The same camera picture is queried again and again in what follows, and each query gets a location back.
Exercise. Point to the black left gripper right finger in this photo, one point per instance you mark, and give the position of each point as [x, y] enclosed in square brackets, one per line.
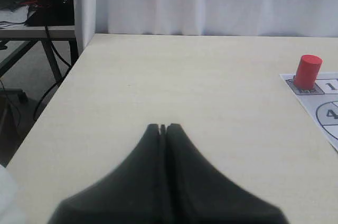
[202, 194]

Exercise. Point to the black box on side table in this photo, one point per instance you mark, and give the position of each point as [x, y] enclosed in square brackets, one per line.
[52, 13]

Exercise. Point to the white curtain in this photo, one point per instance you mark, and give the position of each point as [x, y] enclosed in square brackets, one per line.
[205, 17]

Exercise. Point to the grey side table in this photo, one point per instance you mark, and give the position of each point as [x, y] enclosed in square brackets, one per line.
[31, 35]

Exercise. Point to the red cylinder game piece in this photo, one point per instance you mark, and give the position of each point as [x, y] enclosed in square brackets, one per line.
[307, 71]

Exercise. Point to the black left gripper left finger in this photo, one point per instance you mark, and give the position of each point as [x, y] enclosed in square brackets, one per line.
[131, 193]

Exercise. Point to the white papers on side table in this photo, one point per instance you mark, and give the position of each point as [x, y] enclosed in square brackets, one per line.
[15, 18]

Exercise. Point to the paper game board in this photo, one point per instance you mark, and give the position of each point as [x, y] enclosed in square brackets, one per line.
[319, 102]

